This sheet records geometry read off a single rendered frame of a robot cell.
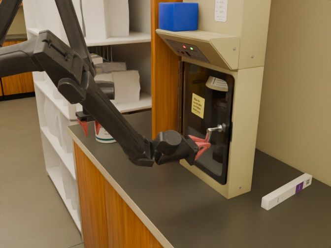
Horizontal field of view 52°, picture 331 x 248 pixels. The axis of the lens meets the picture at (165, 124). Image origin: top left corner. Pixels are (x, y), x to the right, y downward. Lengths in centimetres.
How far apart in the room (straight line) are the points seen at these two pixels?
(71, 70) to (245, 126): 63
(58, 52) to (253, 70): 62
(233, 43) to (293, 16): 50
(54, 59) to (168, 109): 75
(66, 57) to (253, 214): 78
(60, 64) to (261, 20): 63
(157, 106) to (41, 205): 187
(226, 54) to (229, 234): 55
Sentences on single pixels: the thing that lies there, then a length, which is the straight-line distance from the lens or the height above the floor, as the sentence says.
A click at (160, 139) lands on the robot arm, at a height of 123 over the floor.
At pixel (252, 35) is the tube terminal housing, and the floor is 151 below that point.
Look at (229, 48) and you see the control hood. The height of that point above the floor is 148.
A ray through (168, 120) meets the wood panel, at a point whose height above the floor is 113.
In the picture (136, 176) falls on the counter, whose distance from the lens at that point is 139.
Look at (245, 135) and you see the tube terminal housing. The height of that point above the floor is 118.
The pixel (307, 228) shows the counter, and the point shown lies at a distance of 121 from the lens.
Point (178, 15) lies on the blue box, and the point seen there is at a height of 156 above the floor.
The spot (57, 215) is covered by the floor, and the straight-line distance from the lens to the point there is 289.
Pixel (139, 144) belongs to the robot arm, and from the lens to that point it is 101.
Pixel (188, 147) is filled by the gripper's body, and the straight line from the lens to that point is 111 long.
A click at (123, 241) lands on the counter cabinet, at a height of 62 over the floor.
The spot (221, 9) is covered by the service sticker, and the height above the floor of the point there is 158.
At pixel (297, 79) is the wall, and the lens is 150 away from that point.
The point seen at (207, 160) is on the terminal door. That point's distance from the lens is 128.
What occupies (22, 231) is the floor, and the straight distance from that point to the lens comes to 281.
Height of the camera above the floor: 163
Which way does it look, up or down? 21 degrees down
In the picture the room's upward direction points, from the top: straight up
